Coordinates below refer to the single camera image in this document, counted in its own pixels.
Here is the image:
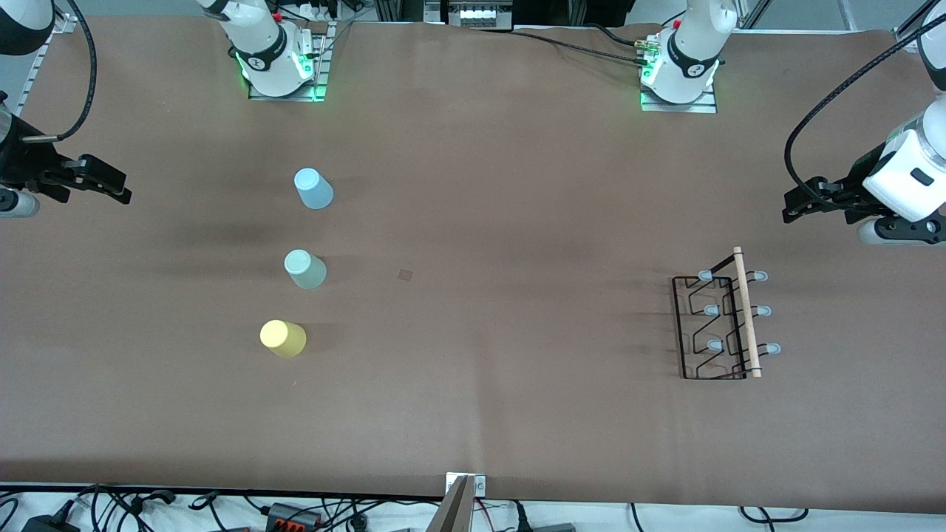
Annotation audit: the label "black wire cup holder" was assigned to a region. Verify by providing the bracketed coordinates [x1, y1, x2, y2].
[671, 247, 782, 381]

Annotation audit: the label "pale green plastic cup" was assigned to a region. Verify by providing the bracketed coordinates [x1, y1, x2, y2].
[284, 249, 327, 290]

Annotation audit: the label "yellow plastic cup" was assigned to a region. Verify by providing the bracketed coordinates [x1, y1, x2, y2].
[259, 319, 307, 359]

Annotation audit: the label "light blue plastic cup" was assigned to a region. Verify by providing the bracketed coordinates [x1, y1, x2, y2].
[293, 168, 335, 211]

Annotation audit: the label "white power strip with plugs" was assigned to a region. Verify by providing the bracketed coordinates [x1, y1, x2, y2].
[279, 0, 350, 23]

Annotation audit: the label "black power adapter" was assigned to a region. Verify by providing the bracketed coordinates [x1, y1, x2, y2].
[21, 514, 81, 532]

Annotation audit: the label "black box with orange clips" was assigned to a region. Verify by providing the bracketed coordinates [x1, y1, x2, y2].
[265, 502, 324, 531]

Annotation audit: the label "white socket block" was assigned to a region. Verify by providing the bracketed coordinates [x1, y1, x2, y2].
[442, 0, 516, 32]

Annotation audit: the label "grey wedge shaped bar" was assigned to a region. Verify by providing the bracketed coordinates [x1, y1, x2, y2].
[425, 475, 478, 532]

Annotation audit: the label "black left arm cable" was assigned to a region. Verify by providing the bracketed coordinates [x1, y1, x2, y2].
[785, 33, 946, 211]

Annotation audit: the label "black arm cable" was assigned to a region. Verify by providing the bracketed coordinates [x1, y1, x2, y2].
[21, 0, 99, 143]
[785, 33, 946, 211]

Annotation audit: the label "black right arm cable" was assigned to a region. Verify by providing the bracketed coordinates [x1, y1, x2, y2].
[21, 0, 99, 143]

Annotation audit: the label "left arm aluminium base plate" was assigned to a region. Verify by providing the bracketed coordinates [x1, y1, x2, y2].
[640, 80, 719, 114]

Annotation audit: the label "right arm aluminium base plate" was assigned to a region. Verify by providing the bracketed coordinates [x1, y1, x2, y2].
[248, 22, 331, 103]

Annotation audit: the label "short black table cable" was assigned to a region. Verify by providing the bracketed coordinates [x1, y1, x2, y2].
[588, 24, 651, 50]

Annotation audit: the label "long black table cable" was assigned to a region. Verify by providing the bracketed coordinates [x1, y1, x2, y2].
[473, 26, 651, 67]

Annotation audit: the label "looped black floor cable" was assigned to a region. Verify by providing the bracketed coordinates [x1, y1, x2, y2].
[739, 505, 811, 523]

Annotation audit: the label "tangled black floor cables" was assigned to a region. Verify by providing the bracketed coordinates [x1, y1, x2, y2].
[0, 484, 256, 532]

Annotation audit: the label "dark aluminium frame post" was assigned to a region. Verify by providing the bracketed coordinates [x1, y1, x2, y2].
[373, 0, 428, 23]

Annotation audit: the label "small metal table bracket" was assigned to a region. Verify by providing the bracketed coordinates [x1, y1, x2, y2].
[445, 472, 487, 498]

